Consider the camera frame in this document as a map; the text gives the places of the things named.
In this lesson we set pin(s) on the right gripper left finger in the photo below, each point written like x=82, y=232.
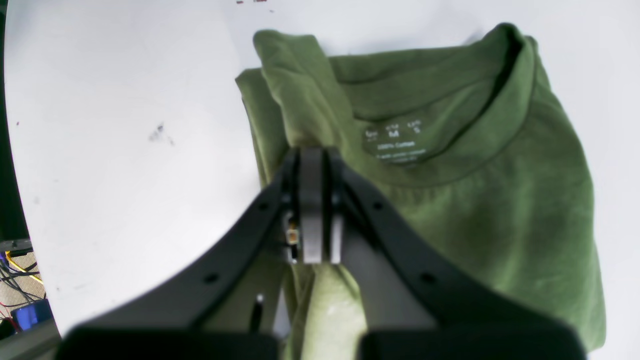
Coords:
x=224, y=305

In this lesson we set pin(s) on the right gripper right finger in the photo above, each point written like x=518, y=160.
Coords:
x=418, y=305

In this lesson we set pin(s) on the olive green t-shirt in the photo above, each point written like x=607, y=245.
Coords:
x=469, y=144

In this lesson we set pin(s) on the blue box under table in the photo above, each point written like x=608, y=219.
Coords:
x=32, y=315

